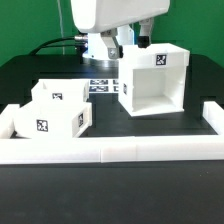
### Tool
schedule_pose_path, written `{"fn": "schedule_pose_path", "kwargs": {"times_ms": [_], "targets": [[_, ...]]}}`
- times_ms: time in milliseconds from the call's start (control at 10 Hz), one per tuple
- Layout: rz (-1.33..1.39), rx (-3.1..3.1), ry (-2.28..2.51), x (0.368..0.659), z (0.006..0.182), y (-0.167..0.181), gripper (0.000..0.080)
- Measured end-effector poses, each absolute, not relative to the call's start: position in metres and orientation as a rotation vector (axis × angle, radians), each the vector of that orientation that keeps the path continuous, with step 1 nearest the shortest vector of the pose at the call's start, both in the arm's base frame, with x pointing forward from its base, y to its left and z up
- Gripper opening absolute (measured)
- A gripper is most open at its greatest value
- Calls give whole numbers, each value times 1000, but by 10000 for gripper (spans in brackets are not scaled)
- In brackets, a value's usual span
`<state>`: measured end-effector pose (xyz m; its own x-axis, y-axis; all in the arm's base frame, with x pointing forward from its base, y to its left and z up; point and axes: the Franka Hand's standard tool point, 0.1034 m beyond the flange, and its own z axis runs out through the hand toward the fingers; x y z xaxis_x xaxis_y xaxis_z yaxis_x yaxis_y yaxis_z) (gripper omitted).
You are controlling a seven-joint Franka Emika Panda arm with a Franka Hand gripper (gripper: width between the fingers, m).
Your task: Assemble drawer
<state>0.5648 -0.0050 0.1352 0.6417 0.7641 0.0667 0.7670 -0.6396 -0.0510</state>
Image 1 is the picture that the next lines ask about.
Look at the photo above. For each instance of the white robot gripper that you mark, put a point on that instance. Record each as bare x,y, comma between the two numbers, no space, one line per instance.
96,16

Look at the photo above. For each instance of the white drawer cabinet frame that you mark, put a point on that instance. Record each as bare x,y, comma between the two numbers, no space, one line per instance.
152,79

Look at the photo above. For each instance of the white drawer box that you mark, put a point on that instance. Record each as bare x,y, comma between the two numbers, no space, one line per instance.
65,90
53,121

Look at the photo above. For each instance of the white front drawer box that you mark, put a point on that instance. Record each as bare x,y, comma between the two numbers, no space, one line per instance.
53,121

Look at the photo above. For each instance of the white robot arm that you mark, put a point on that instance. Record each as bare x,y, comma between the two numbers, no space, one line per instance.
103,17

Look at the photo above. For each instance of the white fiducial marker sheet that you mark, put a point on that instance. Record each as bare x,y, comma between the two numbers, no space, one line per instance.
103,86

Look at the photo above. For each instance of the white U-shaped table fence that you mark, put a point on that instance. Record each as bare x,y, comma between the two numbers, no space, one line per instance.
104,150

